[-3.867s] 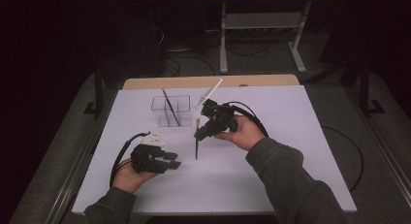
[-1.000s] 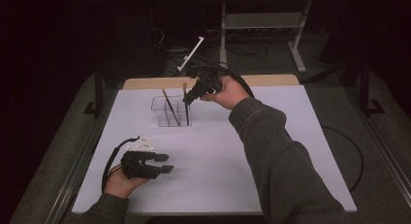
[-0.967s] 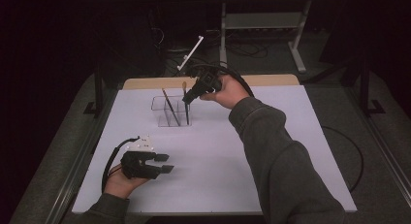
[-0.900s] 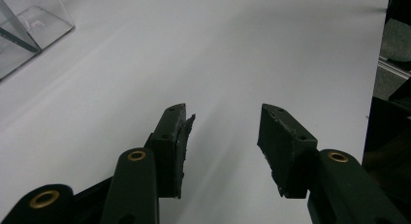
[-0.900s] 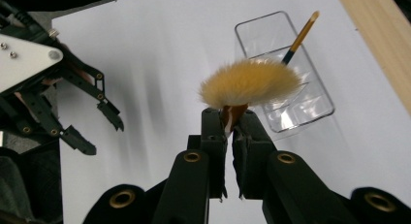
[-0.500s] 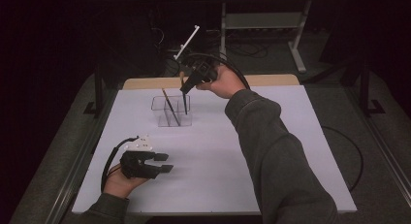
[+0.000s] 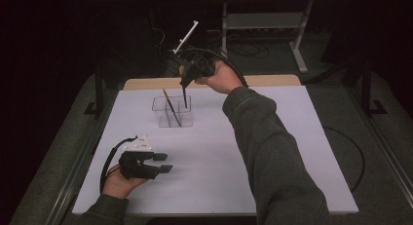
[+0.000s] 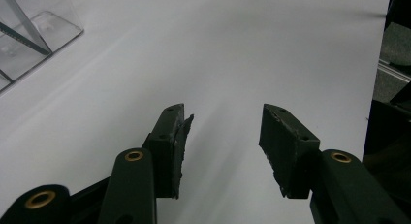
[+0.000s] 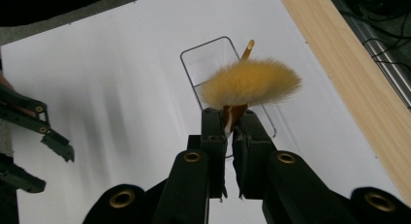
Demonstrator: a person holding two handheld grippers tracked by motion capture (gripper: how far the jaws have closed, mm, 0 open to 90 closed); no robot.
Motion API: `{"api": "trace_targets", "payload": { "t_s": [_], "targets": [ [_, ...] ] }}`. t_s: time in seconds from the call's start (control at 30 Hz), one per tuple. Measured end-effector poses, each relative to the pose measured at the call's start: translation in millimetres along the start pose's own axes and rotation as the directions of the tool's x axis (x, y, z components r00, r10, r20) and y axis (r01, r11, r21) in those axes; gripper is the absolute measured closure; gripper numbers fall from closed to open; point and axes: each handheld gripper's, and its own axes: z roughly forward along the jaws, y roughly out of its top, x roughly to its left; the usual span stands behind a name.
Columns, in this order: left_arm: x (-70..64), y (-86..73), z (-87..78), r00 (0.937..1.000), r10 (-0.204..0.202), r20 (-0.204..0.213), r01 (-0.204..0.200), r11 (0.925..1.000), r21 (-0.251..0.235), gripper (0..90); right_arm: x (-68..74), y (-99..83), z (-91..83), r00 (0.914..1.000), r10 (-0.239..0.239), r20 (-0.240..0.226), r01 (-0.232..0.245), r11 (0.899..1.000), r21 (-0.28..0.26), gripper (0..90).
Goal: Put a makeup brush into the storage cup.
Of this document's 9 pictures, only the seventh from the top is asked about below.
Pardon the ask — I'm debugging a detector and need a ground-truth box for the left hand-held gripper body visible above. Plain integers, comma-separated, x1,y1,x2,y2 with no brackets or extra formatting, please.
118,134,161,181

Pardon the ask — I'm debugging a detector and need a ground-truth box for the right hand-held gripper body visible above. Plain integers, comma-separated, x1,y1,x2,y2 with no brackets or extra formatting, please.
169,19,217,85

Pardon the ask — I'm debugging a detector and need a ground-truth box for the clear plastic organizer box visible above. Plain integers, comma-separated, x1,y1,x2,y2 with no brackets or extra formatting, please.
151,94,195,129

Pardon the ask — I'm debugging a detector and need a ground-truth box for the person's right hand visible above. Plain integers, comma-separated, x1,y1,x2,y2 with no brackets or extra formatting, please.
178,60,249,95

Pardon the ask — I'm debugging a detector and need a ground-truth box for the person's left hand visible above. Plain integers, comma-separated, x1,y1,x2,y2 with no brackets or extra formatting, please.
101,163,151,201

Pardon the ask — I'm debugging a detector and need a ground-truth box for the white board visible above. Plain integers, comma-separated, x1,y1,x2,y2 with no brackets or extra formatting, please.
71,85,360,216

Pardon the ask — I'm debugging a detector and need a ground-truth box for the black stand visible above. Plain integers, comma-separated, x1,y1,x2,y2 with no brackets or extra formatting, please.
359,57,389,117
84,63,106,117

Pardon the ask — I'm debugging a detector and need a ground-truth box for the black cable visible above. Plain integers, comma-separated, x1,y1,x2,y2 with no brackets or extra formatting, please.
98,136,139,196
174,47,249,89
321,125,366,194

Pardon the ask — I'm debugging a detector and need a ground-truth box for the bundle of floor cables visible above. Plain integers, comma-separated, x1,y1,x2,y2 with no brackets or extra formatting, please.
207,28,272,59

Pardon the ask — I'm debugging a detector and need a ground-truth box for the metal rail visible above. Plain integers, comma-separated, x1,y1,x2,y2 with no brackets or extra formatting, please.
45,88,120,225
344,85,413,204

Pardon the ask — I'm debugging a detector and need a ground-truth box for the white metal frame desk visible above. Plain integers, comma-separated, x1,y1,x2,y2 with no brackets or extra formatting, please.
207,0,325,74

